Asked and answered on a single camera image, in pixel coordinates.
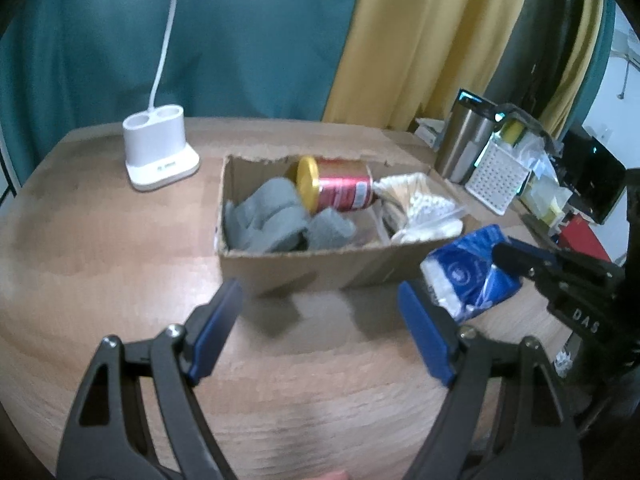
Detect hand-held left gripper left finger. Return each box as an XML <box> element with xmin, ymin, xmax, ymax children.
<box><xmin>56</xmin><ymin>276</ymin><xmax>245</xmax><ymax>480</ymax></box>

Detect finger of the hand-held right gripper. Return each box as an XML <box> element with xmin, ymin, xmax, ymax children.
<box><xmin>491</xmin><ymin>243</ymin><xmax>566</xmax><ymax>306</ymax></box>
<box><xmin>507</xmin><ymin>238</ymin><xmax>618</xmax><ymax>281</ymax></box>

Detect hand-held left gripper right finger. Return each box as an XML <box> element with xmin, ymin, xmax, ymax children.
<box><xmin>397</xmin><ymin>281</ymin><xmax>585</xmax><ymax>480</ymax></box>

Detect blue tissue pack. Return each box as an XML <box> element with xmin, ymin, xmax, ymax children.
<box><xmin>420</xmin><ymin>225</ymin><xmax>523</xmax><ymax>322</ymax></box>

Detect bag of cotton swabs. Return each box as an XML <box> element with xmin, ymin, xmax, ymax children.
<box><xmin>372</xmin><ymin>172</ymin><xmax>465</xmax><ymax>245</ymax></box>

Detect brown cardboard box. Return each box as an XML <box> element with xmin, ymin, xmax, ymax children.
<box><xmin>215</xmin><ymin>154</ymin><xmax>473</xmax><ymax>297</ymax></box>

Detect grey socks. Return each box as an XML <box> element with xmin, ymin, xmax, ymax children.
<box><xmin>222</xmin><ymin>177</ymin><xmax>357</xmax><ymax>253</ymax></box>

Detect red can with gold lid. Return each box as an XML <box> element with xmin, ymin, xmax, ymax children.
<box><xmin>296</xmin><ymin>156</ymin><xmax>378</xmax><ymax>215</ymax></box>

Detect red box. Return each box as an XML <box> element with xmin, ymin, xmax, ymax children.
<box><xmin>557</xmin><ymin>212</ymin><xmax>613</xmax><ymax>263</ymax></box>

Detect clear plastic bags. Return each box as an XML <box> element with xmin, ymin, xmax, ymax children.
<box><xmin>520</xmin><ymin>135</ymin><xmax>573</xmax><ymax>211</ymax></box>

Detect white perforated plastic basket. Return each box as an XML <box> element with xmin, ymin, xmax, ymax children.
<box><xmin>465</xmin><ymin>137</ymin><xmax>531</xmax><ymax>213</ymax></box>

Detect black tablet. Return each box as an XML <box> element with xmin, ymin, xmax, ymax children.
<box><xmin>562</xmin><ymin>127</ymin><xmax>627</xmax><ymax>226</ymax></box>

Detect yellow sponge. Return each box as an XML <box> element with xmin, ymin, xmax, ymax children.
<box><xmin>500</xmin><ymin>119</ymin><xmax>528</xmax><ymax>147</ymax></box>

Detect stainless steel tumbler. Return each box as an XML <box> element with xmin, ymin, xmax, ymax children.
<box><xmin>434</xmin><ymin>89</ymin><xmax>498</xmax><ymax>184</ymax></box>

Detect small white paper box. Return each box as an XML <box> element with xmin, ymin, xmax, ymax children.
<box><xmin>415</xmin><ymin>117</ymin><xmax>444</xmax><ymax>149</ymax></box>

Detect white desk lamp base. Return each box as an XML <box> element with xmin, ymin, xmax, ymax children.
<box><xmin>122</xmin><ymin>0</ymin><xmax>201</xmax><ymax>192</ymax></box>

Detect yellow curtain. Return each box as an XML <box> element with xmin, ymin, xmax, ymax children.
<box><xmin>322</xmin><ymin>0</ymin><xmax>536</xmax><ymax>133</ymax></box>
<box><xmin>540</xmin><ymin>0</ymin><xmax>606</xmax><ymax>138</ymax></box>

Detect teal curtain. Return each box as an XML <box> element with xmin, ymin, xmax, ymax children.
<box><xmin>0</xmin><ymin>0</ymin><xmax>368</xmax><ymax>201</ymax></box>

